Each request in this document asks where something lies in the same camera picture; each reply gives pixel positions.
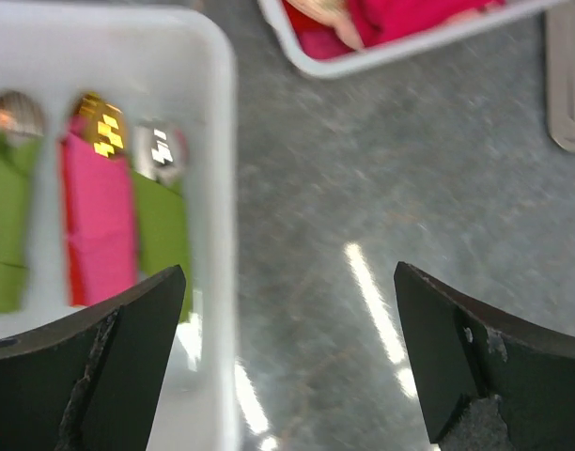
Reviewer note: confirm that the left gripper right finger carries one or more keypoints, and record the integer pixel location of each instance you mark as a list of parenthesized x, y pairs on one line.
[(462, 350)]

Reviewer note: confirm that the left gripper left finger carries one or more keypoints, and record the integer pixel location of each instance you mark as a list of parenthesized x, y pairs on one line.
[(91, 380)]

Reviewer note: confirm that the pink paper napkin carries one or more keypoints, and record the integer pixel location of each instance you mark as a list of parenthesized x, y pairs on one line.
[(104, 237)]

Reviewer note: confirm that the red rolled napkin set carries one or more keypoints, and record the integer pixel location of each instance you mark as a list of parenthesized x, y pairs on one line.
[(77, 289)]

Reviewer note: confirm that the green rolled napkin set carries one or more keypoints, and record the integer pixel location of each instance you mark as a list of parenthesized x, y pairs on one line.
[(22, 129)]

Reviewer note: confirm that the white plastic tub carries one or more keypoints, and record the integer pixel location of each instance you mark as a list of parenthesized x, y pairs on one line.
[(152, 62)]

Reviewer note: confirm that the silver metal tray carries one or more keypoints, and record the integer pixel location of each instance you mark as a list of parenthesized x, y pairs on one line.
[(560, 74)]

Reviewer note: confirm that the stack of red napkins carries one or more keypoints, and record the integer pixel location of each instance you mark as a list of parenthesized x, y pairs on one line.
[(381, 21)]

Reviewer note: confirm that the white perforated basket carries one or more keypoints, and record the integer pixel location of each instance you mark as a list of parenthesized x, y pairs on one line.
[(352, 63)]

